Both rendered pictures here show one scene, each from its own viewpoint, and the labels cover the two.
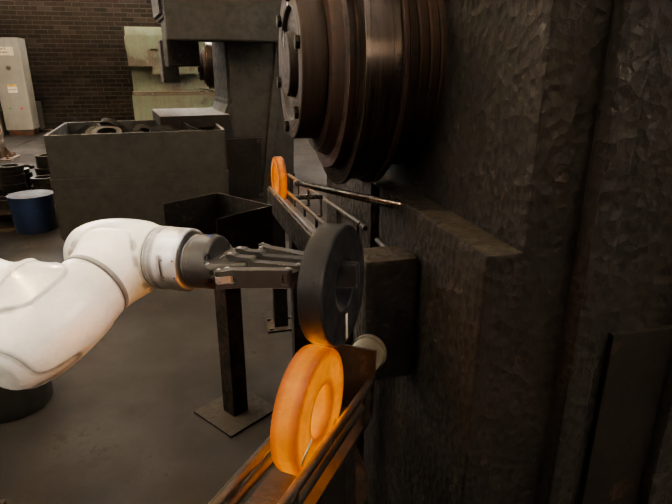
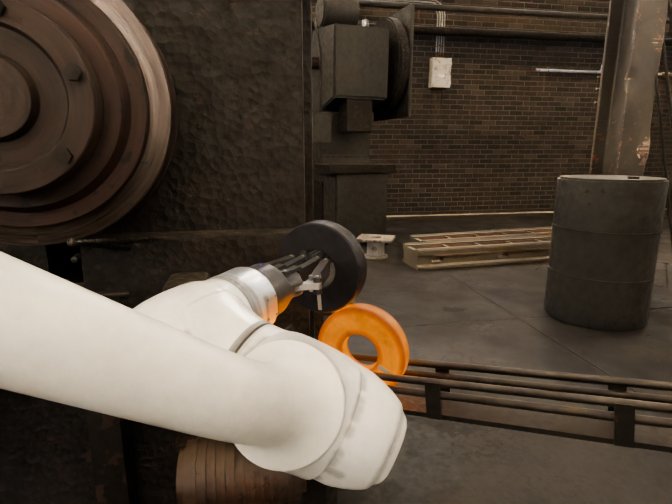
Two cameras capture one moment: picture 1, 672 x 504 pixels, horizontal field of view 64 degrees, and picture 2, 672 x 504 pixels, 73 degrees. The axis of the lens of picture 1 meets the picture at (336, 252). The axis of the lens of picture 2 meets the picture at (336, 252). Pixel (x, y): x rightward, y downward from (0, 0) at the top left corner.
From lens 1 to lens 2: 94 cm
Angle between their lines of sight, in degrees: 83
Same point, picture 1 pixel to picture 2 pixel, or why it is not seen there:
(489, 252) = not seen: hidden behind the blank
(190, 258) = (280, 285)
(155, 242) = (251, 286)
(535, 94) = (298, 132)
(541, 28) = (296, 93)
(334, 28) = (113, 65)
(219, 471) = not seen: outside the picture
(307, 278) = (358, 251)
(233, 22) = not seen: outside the picture
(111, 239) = (232, 301)
